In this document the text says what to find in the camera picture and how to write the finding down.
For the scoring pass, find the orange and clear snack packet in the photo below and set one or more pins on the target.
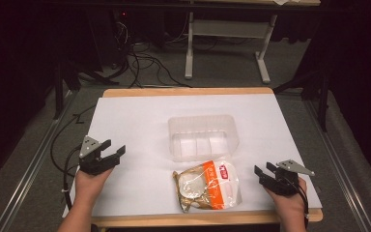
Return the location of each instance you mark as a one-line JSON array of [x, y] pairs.
[[211, 187]]

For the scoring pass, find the metal floor rail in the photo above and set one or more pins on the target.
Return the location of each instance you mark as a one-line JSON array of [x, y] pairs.
[[338, 167], [29, 167]]

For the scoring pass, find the person's left hand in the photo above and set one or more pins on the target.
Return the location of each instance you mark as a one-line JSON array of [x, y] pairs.
[[91, 185]]

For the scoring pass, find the white paper sheet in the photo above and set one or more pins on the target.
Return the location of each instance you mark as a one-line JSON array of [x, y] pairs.
[[141, 135]]

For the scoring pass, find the clear plastic container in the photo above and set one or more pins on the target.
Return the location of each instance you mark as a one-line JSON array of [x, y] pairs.
[[203, 138]]

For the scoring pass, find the person's right hand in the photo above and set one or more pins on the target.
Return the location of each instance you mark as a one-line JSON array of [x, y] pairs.
[[290, 206]]

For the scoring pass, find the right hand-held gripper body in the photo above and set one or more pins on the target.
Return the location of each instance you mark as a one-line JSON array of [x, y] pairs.
[[286, 180]]

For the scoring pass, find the white metal desk frame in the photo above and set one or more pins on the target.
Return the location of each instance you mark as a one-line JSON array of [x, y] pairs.
[[228, 30]]

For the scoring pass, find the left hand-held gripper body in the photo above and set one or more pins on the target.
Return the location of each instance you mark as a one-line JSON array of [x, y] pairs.
[[91, 162]]

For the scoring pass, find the black metal stand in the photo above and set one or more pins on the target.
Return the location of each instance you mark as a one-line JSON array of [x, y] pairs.
[[61, 87], [319, 93]]

